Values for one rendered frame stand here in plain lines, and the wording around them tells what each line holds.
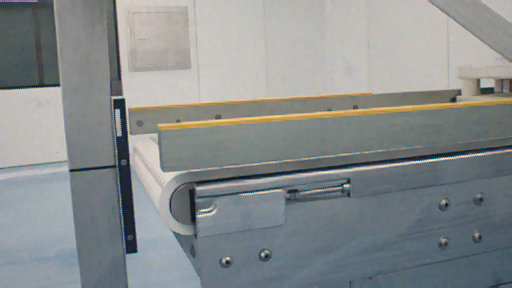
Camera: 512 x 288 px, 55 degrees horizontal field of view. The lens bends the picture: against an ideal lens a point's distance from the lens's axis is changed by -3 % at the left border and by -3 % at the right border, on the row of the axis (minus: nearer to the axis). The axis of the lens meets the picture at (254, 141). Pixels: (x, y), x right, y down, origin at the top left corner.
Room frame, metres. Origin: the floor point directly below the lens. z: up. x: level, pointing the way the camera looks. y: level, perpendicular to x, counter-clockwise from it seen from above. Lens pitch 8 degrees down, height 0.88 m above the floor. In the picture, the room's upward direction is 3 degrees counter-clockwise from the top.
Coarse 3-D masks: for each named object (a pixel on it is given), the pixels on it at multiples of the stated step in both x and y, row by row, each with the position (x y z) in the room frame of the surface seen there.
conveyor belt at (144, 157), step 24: (144, 144) 0.58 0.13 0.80; (432, 144) 0.46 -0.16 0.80; (456, 144) 0.46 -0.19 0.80; (480, 144) 0.47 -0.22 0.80; (504, 144) 0.48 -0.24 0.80; (144, 168) 0.48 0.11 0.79; (216, 168) 0.39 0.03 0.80; (240, 168) 0.39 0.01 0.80; (264, 168) 0.40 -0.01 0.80; (288, 168) 0.41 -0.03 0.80; (168, 192) 0.38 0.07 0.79; (168, 216) 0.38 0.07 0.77
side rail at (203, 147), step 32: (192, 128) 0.37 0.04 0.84; (224, 128) 0.37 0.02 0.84; (256, 128) 0.38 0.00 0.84; (288, 128) 0.39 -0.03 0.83; (320, 128) 0.40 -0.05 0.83; (352, 128) 0.41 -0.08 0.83; (384, 128) 0.42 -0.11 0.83; (416, 128) 0.43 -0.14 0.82; (448, 128) 0.44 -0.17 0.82; (480, 128) 0.45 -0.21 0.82; (160, 160) 0.37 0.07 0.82; (192, 160) 0.36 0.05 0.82; (224, 160) 0.37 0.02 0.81; (256, 160) 0.38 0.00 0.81
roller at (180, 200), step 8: (184, 184) 0.38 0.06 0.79; (192, 184) 0.38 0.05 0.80; (176, 192) 0.37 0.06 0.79; (184, 192) 0.37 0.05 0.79; (192, 192) 0.37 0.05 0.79; (176, 200) 0.37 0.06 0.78; (184, 200) 0.37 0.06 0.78; (192, 200) 0.37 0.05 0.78; (176, 208) 0.37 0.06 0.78; (184, 208) 0.37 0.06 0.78; (192, 208) 0.37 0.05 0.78; (176, 216) 0.37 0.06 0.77; (184, 216) 0.37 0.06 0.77; (192, 216) 0.37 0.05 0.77; (184, 224) 0.37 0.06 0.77; (192, 224) 0.37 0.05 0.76
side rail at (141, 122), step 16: (352, 96) 0.71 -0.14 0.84; (368, 96) 0.72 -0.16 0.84; (384, 96) 0.73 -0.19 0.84; (400, 96) 0.74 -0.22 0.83; (416, 96) 0.75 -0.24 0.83; (432, 96) 0.76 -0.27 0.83; (448, 96) 0.76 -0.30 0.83; (128, 112) 0.62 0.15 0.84; (144, 112) 0.62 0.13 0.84; (160, 112) 0.63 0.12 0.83; (176, 112) 0.63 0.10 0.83; (192, 112) 0.64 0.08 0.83; (208, 112) 0.65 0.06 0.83; (224, 112) 0.65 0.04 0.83; (240, 112) 0.66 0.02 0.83; (256, 112) 0.67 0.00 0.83; (272, 112) 0.67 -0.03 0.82; (288, 112) 0.68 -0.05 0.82; (304, 112) 0.69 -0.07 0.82; (144, 128) 0.62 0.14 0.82
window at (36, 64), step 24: (0, 0) 4.83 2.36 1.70; (24, 0) 4.92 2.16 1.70; (48, 0) 5.02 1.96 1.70; (0, 24) 4.82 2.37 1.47; (24, 24) 4.91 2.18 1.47; (48, 24) 5.01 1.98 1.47; (0, 48) 4.82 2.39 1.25; (24, 48) 4.91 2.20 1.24; (48, 48) 5.00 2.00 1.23; (0, 72) 4.81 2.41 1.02; (24, 72) 4.90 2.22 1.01; (48, 72) 4.99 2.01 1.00; (120, 72) 5.29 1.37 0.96
